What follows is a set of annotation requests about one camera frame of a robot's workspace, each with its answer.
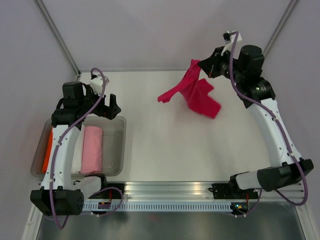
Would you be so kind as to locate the left aluminium frame post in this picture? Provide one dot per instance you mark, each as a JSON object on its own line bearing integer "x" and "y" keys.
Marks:
{"x": 57, "y": 35}

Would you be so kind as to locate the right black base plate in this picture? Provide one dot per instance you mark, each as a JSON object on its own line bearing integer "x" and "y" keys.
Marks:
{"x": 222, "y": 191}

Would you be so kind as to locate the white slotted cable duct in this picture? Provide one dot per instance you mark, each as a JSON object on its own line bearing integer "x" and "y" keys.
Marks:
{"x": 148, "y": 206}

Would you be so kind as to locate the right aluminium frame post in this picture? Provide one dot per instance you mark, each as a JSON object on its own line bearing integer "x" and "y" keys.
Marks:
{"x": 292, "y": 4}

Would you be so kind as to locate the aluminium mounting rail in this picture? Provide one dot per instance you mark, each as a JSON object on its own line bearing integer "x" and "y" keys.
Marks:
{"x": 194, "y": 191}

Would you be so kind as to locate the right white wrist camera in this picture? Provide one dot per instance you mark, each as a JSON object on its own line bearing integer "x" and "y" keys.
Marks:
{"x": 230, "y": 37}

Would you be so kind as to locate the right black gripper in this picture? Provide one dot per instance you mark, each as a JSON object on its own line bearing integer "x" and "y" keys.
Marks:
{"x": 210, "y": 65}

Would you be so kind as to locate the orange rolled t shirt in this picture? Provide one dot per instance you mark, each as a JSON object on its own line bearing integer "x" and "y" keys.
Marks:
{"x": 47, "y": 152}

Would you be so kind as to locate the clear plastic bin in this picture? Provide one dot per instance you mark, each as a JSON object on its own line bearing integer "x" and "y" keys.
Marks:
{"x": 113, "y": 145}

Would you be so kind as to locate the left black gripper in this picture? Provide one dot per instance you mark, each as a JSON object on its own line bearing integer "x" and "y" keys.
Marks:
{"x": 109, "y": 112}

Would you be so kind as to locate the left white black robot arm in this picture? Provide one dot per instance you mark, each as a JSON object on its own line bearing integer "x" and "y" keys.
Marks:
{"x": 57, "y": 195}

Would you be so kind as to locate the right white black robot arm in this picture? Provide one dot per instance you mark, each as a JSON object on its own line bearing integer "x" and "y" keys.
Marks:
{"x": 287, "y": 166}

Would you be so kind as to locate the white rolled t shirt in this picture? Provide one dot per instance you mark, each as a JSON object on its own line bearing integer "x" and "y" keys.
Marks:
{"x": 78, "y": 152}

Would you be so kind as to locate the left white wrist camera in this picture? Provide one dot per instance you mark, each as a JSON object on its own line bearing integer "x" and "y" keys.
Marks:
{"x": 97, "y": 85}

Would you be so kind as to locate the pink rolled t shirt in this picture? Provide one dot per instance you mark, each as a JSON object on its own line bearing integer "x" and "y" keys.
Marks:
{"x": 92, "y": 150}

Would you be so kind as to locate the magenta t shirt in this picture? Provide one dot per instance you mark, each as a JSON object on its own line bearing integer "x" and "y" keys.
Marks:
{"x": 195, "y": 92}

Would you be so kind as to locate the aluminium frame post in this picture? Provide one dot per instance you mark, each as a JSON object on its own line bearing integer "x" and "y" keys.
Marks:
{"x": 57, "y": 35}
{"x": 292, "y": 4}

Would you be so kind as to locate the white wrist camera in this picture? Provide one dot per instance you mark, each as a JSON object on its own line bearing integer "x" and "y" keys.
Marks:
{"x": 230, "y": 37}
{"x": 97, "y": 85}

